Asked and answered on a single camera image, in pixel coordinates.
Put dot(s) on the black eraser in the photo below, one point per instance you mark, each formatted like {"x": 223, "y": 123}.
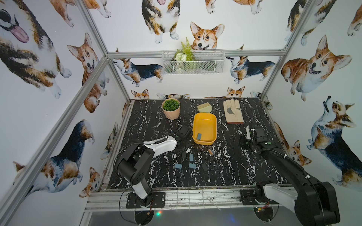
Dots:
{"x": 204, "y": 167}

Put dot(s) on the pink pot with green plant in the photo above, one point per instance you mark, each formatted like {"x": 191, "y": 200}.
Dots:
{"x": 171, "y": 108}

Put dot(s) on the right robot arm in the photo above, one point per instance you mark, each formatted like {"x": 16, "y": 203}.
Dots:
{"x": 313, "y": 202}

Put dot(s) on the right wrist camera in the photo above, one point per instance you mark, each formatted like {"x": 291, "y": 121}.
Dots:
{"x": 260, "y": 132}

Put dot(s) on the yellow green sponge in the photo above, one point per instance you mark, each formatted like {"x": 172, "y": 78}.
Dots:
{"x": 204, "y": 108}

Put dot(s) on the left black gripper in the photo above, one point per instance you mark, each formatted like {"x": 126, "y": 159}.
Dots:
{"x": 184, "y": 133}

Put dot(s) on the yellow storage box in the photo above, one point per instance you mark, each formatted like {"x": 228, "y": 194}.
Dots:
{"x": 206, "y": 124}

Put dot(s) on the white wire wall basket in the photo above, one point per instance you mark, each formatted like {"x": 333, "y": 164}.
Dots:
{"x": 206, "y": 62}

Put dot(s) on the artificial fern with white flower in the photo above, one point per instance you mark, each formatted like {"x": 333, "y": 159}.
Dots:
{"x": 184, "y": 57}

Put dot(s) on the beige work glove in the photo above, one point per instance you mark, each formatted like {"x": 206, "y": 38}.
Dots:
{"x": 233, "y": 112}

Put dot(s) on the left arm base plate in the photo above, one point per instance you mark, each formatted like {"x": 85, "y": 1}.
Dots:
{"x": 154, "y": 200}

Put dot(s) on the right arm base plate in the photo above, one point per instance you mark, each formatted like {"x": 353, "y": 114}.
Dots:
{"x": 250, "y": 197}

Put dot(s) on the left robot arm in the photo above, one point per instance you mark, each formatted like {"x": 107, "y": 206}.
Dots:
{"x": 134, "y": 162}

